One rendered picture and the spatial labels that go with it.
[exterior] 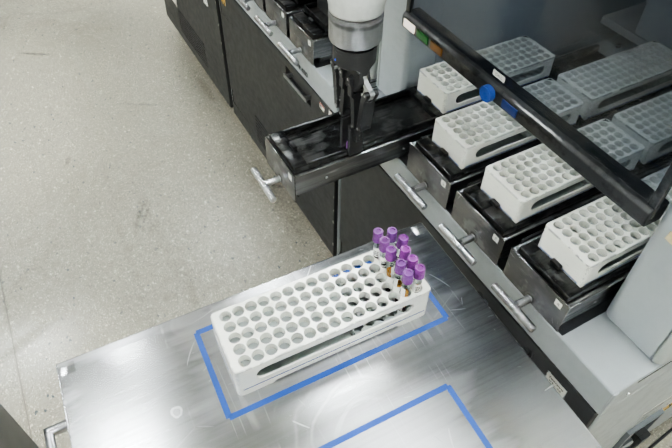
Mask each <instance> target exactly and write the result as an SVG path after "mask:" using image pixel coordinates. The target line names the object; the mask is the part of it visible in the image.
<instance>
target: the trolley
mask: <svg viewBox="0 0 672 448"><path fill-rule="evenodd" d="M400 234H406V235H407V236H408V237H409V240H408V246H410V248H411V252H410V254H415V255H416V256H417V257H418V264H419V263H421V264H423V265H424V266H425V268H426V269H425V276H424V279H425V280H426V281H427V283H428V284H429V286H430V293H429V297H428V302H427V307H426V311H425V314H424V315H423V316H421V317H419V318H416V319H414V320H412V321H410V322H407V323H405V324H403V325H401V326H395V327H393V328H391V329H389V330H386V331H384V332H382V333H380V334H377V335H375V336H373V337H371V338H368V339H366V340H364V341H362V342H359V343H357V344H355V345H353V346H350V347H348V348H346V349H344V350H341V351H339V352H337V353H335V354H333V355H330V356H328V357H326V358H324V359H321V360H319V361H317V362H315V363H312V364H310V365H308V366H306V367H303V368H301V369H299V370H297V371H294V372H292V373H290V374H288V375H285V376H283V377H281V378H279V379H276V380H275V381H274V382H273V383H271V384H268V385H266V386H264V387H262V388H260V389H257V390H255V391H253V392H251V393H248V394H246V395H243V396H241V395H239V394H238V393H237V391H236V389H235V386H234V384H233V381H232V379H231V376H230V374H229V372H228V369H227V367H226V364H225V362H224V359H223V357H222V354H221V352H220V349H219V347H218V344H217V342H216V338H215V334H214V330H213V326H212V322H211V315H212V314H213V313H214V312H216V311H219V310H222V309H224V308H227V307H229V306H232V305H234V304H237V303H239V302H242V301H244V300H247V299H250V298H252V297H255V296H257V295H260V294H262V293H265V292H267V291H270V290H273V289H275V288H278V287H280V286H283V285H285V284H288V283H290V282H293V281H295V280H298V279H301V278H303V277H306V276H308V275H311V274H313V273H316V272H318V271H321V270H323V269H326V268H329V267H331V266H334V265H336V264H339V263H341V262H344V261H346V260H349V259H352V258H354V257H357V256H359V255H362V254H364V253H367V252H369V251H372V250H373V245H374V242H373V241H371V242H368V243H366V244H363V245H361V246H358V247H355V248H353V249H350V250H348V251H345V252H343V253H340V254H338V255H335V256H332V257H330V258H327V259H325V260H322V261H320V262H317V263H314V264H312V265H309V266H307V267H304V268H302V269H299V270H297V271H294V272H291V273H289V274H286V275H284V276H281V277H279V278H276V279H273V280H271V281H268V282H266V283H263V284H261V285H258V286H256V287H253V288H250V289H248V290H245V291H243V292H240V293H238V294H235V295H232V296H230V297H227V298H225V299H222V300H220V301H217V302H215V303H212V304H209V305H207V306H204V307H202V308H199V309H197V310H194V311H192V312H189V313H186V314H184V315H181V316H179V317H176V318H174V319H171V320H168V321H166V322H163V323H161V324H158V325H156V326H153V327H151V328H148V329H145V330H143V331H140V332H138V333H135V334H133V335H130V336H127V337H125V338H122V339H120V340H117V341H115V342H112V343H110V344H107V345H104V346H102V347H99V348H97V349H94V350H92V351H89V352H86V353H84V354H81V355H79V356H76V357H74V358H71V359H69V360H66V361H63V362H61V363H58V364H56V371H57V376H58V381H59V386H60V391H61V396H62V401H63V407H64V412H65V417H66V419H64V420H62V421H60V422H58V423H56V424H53V425H51V426H49V427H47V428H45V429H43V431H44V437H45V443H46V448H57V444H56V439H55V436H56V435H59V434H61V433H64V432H67V431H68V432H69V437H70V442H71V448H602V446H601V445H600V444H599V443H598V441H597V440H596V439H595V438H594V436H593V435H592V434H591V433H590V431H589V430H588V429H587V428H586V426H585V425H584V424H583V423H582V421H581V420H580V419H579V418H578V416H577V415H576V414H575V413H574V411H573V410H572V409H571V408H570V406H569V405H568V404H567V403H566V402H565V400H564V399H563V398H562V397H561V395H560V394H559V393H558V392H557V390H556V389H555V388H554V387H553V385H552V384H551V383H550V382H549V380H548V379H547V378H546V377H545V375H544V374H543V373H542V372H541V370H540V369H539V368H538V367H537V365H536V364H535V363H534V362H533V360H532V359H531V358H530V357H529V355H528V354H527V353H526V352H525V350H524V349H523V348H522V347H521V346H520V344H519V343H518V342H517V341H516V339H515V338H514V337H513V336H512V334H511V333H510V332H509V331H508V329H507V328H506V327H505V326H504V324H503V323H502V322H501V321H500V319H499V318H498V317H497V316H496V314H495V313H494V312H493V311H492V309H491V308H490V307H489V306H488V304H487V303H486V302H485V301H484V299H483V298H482V297H481V296H480V295H479V293H478V292H477V291H476V290H475V288H474V287H473V286H472V285H471V283H470V282H469V281H468V280H467V278H466V277H465V276H464V275H463V273H462V272H461V271H460V270H459V268H458V267H457V266H456V265H455V263H454V262H453V261H452V260H451V258H450V257H449V256H448V255H447V253H446V252H445V251H444V250H443V248H442V247H441V246H440V245H439V243H438V242H437V241H436V240H435V239H434V237H433V236H432V235H431V234H430V232H429V231H428V230H427V229H426V227H425V226H424V225H423V224H422V223H421V222H419V223H417V224H414V225H412V226H409V227H407V228H404V229H402V230H399V231H397V240H398V237H399V235H400ZM397 240H396V243H397Z"/></svg>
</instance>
